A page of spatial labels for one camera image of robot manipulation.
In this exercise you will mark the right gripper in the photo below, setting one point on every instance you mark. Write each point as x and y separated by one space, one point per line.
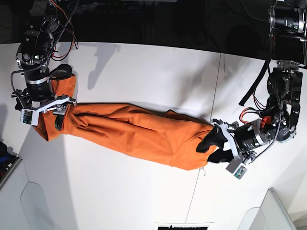
50 95

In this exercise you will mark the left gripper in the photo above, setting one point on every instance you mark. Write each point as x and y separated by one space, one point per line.
235 141

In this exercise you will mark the orange t-shirt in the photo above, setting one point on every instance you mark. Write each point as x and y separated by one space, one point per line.
168 138

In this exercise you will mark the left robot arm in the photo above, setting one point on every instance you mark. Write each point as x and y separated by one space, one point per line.
275 121

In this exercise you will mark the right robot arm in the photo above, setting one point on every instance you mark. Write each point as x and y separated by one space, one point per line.
44 30

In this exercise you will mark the grey bin left edge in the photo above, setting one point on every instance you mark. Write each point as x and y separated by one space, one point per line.
9 160

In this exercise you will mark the white panel right corner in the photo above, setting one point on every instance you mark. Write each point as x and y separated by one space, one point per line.
271 215

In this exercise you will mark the black white marker card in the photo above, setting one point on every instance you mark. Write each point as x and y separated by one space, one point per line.
184 226

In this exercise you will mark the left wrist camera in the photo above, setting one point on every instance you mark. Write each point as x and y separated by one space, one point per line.
236 168

